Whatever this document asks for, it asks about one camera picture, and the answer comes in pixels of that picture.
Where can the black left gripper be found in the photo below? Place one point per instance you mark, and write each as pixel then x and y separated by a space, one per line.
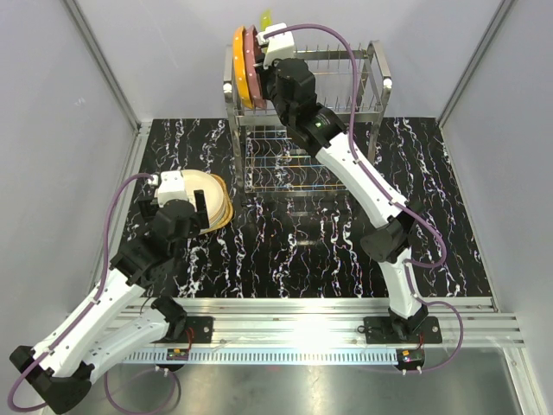
pixel 200 216

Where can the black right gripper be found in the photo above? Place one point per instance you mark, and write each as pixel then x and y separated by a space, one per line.
pixel 270 71

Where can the cream plate with drawing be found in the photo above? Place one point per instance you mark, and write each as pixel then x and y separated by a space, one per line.
pixel 214 194

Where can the pink dotted plate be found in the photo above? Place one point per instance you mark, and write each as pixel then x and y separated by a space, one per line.
pixel 252 51

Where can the orange dotted plate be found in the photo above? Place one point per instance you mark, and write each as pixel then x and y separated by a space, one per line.
pixel 239 69

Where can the yellow-green dotted plate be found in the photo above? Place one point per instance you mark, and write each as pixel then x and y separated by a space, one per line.
pixel 265 20

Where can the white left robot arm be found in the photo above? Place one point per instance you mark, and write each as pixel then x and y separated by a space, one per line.
pixel 63 367

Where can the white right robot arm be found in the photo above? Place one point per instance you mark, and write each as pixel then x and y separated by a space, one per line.
pixel 371 199

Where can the stack of plates underneath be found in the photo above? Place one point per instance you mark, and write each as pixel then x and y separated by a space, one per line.
pixel 226 212

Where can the stainless steel dish rack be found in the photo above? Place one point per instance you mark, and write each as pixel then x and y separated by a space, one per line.
pixel 274 147

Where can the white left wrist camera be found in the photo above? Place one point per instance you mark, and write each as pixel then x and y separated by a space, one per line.
pixel 171 188

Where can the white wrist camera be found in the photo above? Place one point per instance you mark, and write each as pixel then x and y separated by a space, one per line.
pixel 171 188
pixel 276 47

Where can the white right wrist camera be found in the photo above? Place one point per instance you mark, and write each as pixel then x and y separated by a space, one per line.
pixel 276 47

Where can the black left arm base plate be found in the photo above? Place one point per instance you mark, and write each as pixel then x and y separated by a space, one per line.
pixel 197 329

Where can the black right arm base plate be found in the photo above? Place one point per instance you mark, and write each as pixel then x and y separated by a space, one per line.
pixel 384 330

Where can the aluminium rail frame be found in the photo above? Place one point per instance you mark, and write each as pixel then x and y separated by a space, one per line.
pixel 306 356

